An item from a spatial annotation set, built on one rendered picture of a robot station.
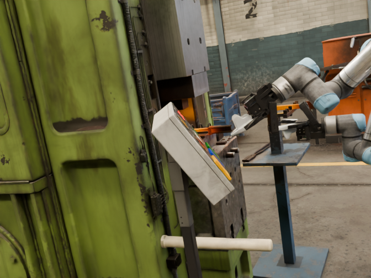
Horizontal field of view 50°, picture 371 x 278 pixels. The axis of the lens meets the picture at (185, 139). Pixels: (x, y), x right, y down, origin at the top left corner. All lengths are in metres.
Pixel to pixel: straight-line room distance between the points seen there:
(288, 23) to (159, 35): 7.79
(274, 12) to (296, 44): 0.85
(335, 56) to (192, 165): 4.21
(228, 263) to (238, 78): 8.07
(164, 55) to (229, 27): 8.08
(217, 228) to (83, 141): 0.70
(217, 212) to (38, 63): 0.97
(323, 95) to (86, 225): 1.13
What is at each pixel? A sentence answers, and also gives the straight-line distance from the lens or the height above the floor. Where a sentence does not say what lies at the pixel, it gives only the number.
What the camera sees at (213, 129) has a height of 1.00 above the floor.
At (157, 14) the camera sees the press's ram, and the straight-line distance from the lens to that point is 1.72.
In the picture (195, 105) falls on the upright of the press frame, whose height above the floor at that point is 1.09.
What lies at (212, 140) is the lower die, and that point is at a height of 0.95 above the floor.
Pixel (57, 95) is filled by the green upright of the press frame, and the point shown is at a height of 1.27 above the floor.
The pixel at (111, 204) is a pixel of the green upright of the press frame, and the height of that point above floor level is 0.79.
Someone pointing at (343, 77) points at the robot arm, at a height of 1.20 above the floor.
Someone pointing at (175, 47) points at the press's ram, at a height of 1.39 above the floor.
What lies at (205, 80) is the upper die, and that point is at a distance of 1.87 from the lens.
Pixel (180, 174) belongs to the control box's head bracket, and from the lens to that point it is 1.30.
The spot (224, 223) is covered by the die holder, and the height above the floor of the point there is 0.60.
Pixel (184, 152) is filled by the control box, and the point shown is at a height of 1.09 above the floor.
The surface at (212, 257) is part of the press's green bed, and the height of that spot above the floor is 0.43.
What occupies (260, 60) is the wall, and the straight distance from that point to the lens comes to 9.57.
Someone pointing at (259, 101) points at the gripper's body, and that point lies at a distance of 1.37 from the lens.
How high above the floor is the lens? 1.35
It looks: 12 degrees down
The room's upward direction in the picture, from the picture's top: 9 degrees counter-clockwise
